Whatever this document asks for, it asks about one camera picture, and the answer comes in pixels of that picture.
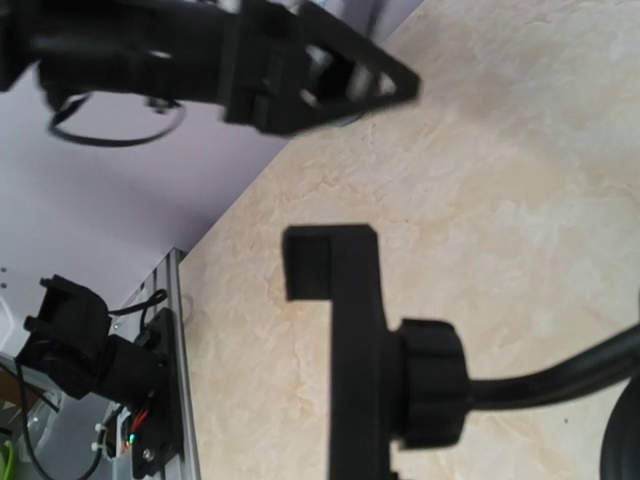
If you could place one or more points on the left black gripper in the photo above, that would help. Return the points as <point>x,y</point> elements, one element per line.
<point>283,73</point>

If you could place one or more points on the black round-base phone stand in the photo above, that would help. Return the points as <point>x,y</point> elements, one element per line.
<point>411,384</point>

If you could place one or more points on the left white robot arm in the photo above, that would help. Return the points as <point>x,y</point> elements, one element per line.
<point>169,52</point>

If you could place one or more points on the front aluminium rail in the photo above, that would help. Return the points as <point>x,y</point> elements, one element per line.
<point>165,275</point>

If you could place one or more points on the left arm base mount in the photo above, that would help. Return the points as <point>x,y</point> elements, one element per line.
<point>71,343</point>

